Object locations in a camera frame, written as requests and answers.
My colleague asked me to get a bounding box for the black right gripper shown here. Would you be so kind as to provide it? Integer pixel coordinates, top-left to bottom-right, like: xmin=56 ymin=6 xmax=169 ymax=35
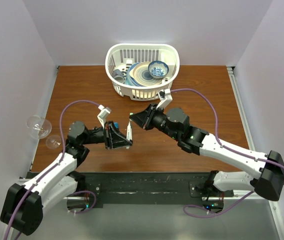
xmin=129 ymin=103 xmax=180 ymax=141

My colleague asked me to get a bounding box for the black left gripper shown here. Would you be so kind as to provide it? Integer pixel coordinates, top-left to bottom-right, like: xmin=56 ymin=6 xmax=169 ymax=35
xmin=81 ymin=121 xmax=132 ymax=150

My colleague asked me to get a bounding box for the white pen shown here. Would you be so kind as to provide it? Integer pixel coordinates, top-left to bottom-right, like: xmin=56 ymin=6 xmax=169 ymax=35
xmin=126 ymin=121 xmax=133 ymax=141

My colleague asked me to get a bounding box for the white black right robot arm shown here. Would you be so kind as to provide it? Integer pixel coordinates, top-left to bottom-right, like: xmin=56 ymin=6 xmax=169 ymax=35
xmin=129 ymin=103 xmax=284 ymax=202

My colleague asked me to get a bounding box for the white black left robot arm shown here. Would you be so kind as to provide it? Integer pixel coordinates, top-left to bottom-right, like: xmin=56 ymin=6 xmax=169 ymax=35
xmin=0 ymin=121 xmax=133 ymax=236

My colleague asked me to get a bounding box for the beige blue plate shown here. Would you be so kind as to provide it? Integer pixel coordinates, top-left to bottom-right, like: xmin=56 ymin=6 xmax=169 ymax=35
xmin=125 ymin=61 xmax=162 ymax=87

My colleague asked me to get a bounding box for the white plastic dish basket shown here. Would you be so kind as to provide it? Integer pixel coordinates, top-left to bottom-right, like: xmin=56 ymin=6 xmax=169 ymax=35
xmin=105 ymin=43 xmax=180 ymax=101

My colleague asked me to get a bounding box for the blue patterned bowl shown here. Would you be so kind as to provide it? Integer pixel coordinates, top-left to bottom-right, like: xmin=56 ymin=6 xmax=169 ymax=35
xmin=147 ymin=60 xmax=170 ymax=79

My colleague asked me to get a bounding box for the grey blue mug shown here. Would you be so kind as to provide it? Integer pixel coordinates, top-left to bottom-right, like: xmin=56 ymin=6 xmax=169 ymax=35
xmin=112 ymin=69 xmax=125 ymax=84

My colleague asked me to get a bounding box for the clear wine glass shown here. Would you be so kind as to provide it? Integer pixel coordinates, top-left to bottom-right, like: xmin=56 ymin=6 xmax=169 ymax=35
xmin=26 ymin=115 xmax=52 ymax=139

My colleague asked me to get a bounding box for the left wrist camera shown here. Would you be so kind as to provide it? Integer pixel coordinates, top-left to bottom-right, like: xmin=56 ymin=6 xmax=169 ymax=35
xmin=97 ymin=104 xmax=112 ymax=128

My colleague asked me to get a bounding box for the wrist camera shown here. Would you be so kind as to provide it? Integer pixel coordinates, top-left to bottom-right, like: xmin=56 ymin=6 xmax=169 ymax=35
xmin=156 ymin=88 xmax=173 ymax=110
xmin=97 ymin=104 xmax=112 ymax=128

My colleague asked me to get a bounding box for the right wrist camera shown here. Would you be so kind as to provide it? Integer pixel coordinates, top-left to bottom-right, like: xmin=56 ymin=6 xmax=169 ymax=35
xmin=156 ymin=88 xmax=173 ymax=110

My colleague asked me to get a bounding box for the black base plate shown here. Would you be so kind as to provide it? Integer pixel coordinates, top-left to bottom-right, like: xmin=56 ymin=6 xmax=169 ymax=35
xmin=68 ymin=171 xmax=234 ymax=212

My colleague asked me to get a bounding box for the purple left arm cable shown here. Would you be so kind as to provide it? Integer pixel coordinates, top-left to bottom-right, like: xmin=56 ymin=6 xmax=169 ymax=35
xmin=0 ymin=100 xmax=102 ymax=240

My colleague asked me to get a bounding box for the aluminium frame rail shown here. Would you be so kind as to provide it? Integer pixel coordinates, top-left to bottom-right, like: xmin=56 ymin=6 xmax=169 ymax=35
xmin=226 ymin=66 xmax=284 ymax=240

